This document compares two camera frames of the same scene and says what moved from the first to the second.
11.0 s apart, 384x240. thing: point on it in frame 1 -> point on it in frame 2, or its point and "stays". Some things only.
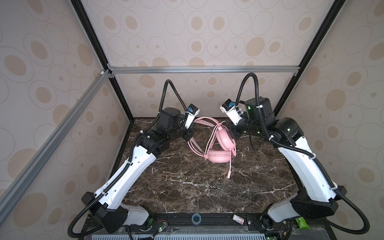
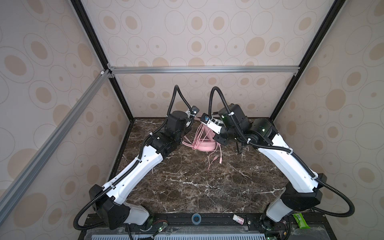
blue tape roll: [194, 215] stays
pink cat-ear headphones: [225, 140] -> [208, 144]
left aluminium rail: [11, 193] stays
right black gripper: [232, 127] -> [219, 139]
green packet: [302, 223] stays
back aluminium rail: [203, 69] stays
